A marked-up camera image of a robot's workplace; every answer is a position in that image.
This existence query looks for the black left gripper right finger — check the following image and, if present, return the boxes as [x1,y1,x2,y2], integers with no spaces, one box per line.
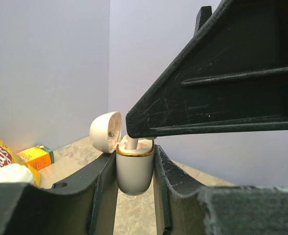
[153,145,288,235]

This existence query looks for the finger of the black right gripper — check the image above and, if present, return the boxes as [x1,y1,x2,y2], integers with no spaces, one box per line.
[126,0,288,138]
[193,6,212,35]

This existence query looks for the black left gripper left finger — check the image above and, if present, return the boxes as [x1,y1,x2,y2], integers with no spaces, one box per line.
[0,153,118,235]

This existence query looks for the beige earbud case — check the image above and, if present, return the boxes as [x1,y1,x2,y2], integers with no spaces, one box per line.
[89,111,155,196]

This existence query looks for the white stem earbud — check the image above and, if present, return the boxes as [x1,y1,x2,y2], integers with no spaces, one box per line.
[125,136,138,150]

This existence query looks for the orange juice carton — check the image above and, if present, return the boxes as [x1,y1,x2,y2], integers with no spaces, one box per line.
[18,145,54,170]

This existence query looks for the long green white cabbage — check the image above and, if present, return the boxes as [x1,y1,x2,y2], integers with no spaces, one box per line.
[0,164,35,184]

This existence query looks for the yellow Lays chip bag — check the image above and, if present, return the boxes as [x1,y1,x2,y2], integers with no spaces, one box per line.
[0,139,41,187]

